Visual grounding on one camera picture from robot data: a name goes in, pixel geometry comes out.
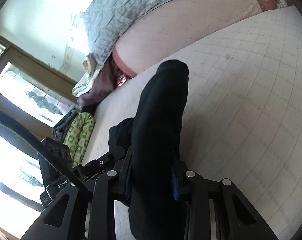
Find black pants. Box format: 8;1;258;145
108;60;189;239

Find dark grey blanket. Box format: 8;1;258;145
52;107;80;142

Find green white patterned blanket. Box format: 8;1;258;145
63;112;95;167

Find dark maroon cloth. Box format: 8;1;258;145
78;56;117;108

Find beige folded cloth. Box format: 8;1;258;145
72;53;103;98

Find pink quilted bedspread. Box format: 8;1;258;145
80;4;302;240

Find red patterned small item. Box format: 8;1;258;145
117;74;127;87

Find grey quilted pillow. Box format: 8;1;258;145
83;0;172;66

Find pink bolster pillow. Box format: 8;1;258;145
112;0;277;77

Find black camera strap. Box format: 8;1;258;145
0;107;92;201

